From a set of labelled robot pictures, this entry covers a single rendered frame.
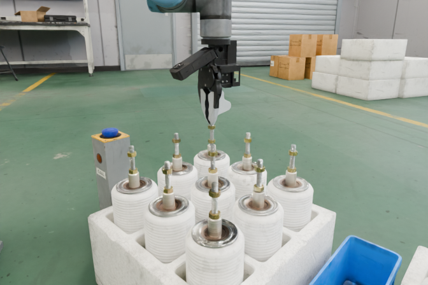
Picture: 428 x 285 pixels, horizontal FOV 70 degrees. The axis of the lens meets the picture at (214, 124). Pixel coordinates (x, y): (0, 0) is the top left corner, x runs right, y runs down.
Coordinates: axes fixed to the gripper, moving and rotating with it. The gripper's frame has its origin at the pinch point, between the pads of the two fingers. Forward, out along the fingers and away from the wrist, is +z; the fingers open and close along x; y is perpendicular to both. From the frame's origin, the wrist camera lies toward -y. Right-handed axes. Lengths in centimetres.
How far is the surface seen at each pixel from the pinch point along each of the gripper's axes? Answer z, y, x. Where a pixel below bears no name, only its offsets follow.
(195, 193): 10.5, -12.2, -14.9
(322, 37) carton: -21, 316, 220
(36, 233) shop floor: 35, -42, 29
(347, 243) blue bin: 24.0, 17.0, -31.2
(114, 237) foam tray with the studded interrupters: 17.6, -28.1, -10.2
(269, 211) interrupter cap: 9.8, -4.9, -28.8
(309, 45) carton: -10, 293, 222
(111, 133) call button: 2.5, -22.0, 10.1
